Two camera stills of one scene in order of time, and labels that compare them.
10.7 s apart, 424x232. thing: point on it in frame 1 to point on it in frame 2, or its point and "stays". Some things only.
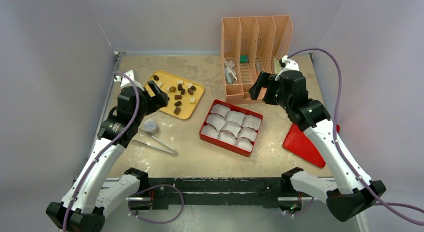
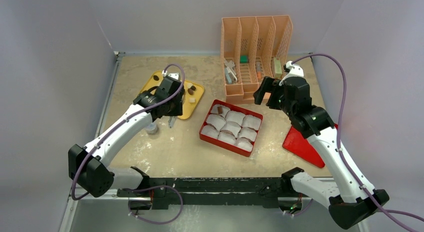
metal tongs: [160, 148] to [171, 121]
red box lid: [297, 142] stays
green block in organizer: [244, 59] stays
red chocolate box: [231, 127] stays
